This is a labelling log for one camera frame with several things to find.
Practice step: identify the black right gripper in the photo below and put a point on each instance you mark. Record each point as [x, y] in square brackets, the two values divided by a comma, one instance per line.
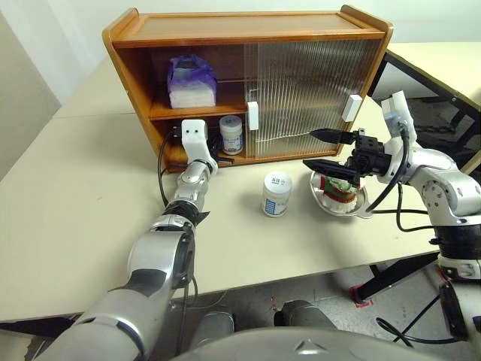
[370, 158]

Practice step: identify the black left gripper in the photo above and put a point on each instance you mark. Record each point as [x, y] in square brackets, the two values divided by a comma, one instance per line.
[214, 146]

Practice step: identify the white jar with blue label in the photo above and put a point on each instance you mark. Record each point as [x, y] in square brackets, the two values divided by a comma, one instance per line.
[276, 195]
[231, 135]

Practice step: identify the white plush toy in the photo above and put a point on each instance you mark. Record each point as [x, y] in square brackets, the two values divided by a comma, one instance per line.
[338, 195]

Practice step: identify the purple tissue pack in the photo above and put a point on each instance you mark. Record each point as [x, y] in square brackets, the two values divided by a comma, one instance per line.
[191, 90]

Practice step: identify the ribbed clear sliding door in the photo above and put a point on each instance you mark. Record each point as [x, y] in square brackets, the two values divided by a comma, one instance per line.
[251, 71]
[319, 82]

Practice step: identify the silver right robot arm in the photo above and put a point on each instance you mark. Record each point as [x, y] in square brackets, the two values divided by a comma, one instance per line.
[439, 169]

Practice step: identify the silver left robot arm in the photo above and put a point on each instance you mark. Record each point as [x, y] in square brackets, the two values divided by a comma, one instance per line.
[158, 255]

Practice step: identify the wooden shelf board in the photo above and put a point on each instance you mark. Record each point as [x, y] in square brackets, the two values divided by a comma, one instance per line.
[195, 111]

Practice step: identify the wooden cabinet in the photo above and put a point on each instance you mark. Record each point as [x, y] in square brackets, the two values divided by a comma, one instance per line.
[244, 24]

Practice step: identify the cream side table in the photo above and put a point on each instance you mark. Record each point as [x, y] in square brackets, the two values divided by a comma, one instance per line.
[432, 56]

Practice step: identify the red floor tape mark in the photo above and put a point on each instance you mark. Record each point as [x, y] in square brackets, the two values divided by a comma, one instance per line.
[362, 304]

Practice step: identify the grey right robot leg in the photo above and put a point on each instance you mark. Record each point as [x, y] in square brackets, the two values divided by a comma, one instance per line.
[304, 314]

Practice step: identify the grey robot leg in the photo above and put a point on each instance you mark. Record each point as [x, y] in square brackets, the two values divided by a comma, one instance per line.
[212, 331]
[304, 314]

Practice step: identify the grey left robot leg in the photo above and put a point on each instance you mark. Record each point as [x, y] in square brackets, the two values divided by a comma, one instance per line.
[212, 331]

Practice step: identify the grey robot torso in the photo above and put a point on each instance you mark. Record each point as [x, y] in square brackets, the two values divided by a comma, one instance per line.
[308, 347]

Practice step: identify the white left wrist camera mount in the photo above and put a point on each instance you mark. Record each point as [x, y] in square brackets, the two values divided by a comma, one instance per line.
[193, 143]

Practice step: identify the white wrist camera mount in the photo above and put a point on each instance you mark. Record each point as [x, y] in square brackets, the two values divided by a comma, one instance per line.
[193, 143]
[398, 109]

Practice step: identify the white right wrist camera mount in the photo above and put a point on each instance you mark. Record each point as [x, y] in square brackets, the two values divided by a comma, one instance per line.
[398, 109]

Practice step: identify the black table leg frame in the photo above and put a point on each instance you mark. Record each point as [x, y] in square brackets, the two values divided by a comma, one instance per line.
[394, 280]

